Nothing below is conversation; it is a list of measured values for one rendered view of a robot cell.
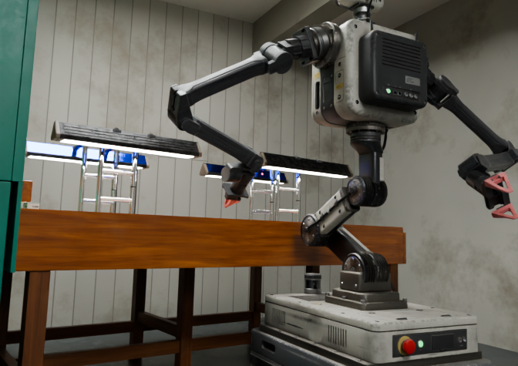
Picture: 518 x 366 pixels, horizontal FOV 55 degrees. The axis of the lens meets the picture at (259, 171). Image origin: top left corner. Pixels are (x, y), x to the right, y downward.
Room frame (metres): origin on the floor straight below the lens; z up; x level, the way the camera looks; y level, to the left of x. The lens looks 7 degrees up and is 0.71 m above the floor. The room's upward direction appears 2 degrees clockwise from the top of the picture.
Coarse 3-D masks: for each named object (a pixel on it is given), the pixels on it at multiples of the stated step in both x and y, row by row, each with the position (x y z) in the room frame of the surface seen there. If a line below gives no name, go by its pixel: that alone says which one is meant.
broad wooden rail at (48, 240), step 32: (32, 224) 1.49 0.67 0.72; (64, 224) 1.54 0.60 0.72; (96, 224) 1.60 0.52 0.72; (128, 224) 1.67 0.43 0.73; (160, 224) 1.74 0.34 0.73; (192, 224) 1.81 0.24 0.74; (224, 224) 1.89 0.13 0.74; (256, 224) 1.98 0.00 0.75; (288, 224) 2.08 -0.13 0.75; (32, 256) 1.50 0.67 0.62; (64, 256) 1.55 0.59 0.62; (96, 256) 1.61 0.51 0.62; (128, 256) 1.67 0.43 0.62; (160, 256) 1.74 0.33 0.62; (192, 256) 1.82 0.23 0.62; (224, 256) 1.90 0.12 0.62; (256, 256) 1.99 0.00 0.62; (288, 256) 2.09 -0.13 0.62; (320, 256) 2.19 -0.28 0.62; (384, 256) 2.45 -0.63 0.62
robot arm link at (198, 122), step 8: (184, 120) 1.51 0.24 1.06; (192, 120) 1.54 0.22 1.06; (200, 120) 1.60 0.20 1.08; (184, 128) 1.53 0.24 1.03; (192, 128) 1.55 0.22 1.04; (200, 128) 1.60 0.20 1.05; (208, 128) 1.62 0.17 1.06; (200, 136) 1.62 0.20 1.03; (208, 136) 1.64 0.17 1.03; (216, 136) 1.66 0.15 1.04; (224, 136) 1.68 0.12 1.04; (216, 144) 1.68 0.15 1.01; (224, 144) 1.70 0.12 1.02; (232, 144) 1.72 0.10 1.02; (240, 144) 1.76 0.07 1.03; (224, 152) 1.74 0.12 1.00; (232, 152) 1.74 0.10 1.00; (240, 152) 1.76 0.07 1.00; (248, 152) 1.78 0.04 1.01; (256, 152) 1.85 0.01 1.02; (240, 160) 1.79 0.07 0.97; (248, 160) 1.80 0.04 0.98
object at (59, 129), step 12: (60, 132) 1.81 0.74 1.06; (72, 132) 1.84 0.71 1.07; (84, 132) 1.87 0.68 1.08; (96, 132) 1.90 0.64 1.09; (108, 132) 1.93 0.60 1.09; (108, 144) 1.91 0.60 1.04; (120, 144) 1.94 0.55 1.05; (132, 144) 1.97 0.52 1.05; (144, 144) 2.00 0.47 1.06; (156, 144) 2.04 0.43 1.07; (168, 144) 2.08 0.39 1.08; (180, 144) 2.12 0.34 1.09; (192, 144) 2.15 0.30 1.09
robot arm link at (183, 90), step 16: (240, 64) 1.56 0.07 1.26; (256, 64) 1.56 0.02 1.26; (272, 64) 1.56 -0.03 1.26; (288, 64) 1.60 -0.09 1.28; (208, 80) 1.52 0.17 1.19; (224, 80) 1.53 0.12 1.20; (240, 80) 1.57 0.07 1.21; (176, 96) 1.50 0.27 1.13; (192, 96) 1.50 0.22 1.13; (208, 96) 1.54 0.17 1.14; (176, 112) 1.51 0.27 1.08
